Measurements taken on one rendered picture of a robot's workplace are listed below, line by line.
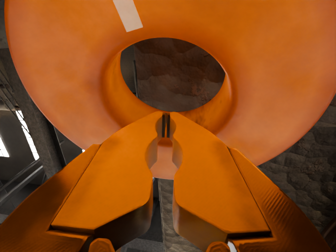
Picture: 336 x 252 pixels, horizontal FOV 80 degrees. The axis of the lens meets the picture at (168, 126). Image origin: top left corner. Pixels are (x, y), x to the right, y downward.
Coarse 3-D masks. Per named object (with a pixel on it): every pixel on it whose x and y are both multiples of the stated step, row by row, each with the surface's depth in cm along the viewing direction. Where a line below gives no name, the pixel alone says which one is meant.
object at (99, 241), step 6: (96, 240) 5; (102, 240) 5; (108, 240) 5; (90, 246) 5; (96, 246) 5; (102, 246) 5; (108, 246) 5; (210, 246) 5; (216, 246) 5; (222, 246) 5; (228, 246) 5
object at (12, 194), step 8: (40, 168) 871; (32, 176) 833; (0, 184) 1025; (16, 184) 1020; (24, 184) 799; (32, 184) 1015; (0, 192) 973; (8, 192) 746; (16, 192) 767; (24, 192) 966; (0, 200) 712; (8, 200) 924; (16, 200) 922; (152, 208) 828; (152, 216) 804; (160, 216) 811; (152, 224) 780; (160, 224) 778; (160, 232) 748; (128, 248) 699
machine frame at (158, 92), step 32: (160, 64) 22; (192, 64) 21; (160, 96) 24; (192, 96) 23; (320, 128) 27; (288, 160) 30; (320, 160) 29; (160, 192) 39; (288, 192) 32; (320, 192) 31; (320, 224) 34
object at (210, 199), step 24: (168, 120) 12; (192, 144) 9; (216, 144) 9; (192, 168) 8; (216, 168) 8; (192, 192) 7; (216, 192) 7; (240, 192) 7; (192, 216) 6; (216, 216) 6; (240, 216) 6; (192, 240) 7; (216, 240) 6
